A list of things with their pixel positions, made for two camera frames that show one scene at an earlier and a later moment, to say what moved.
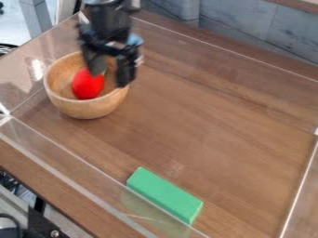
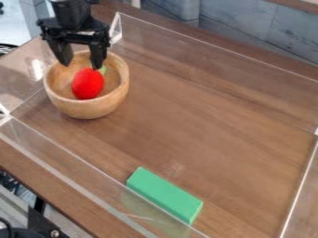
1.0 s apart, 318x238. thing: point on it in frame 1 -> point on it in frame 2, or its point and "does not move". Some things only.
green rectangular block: x=166 y=193 does not move
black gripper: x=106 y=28 -> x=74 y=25
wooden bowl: x=59 y=77 does not move
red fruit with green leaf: x=88 y=85 does not move
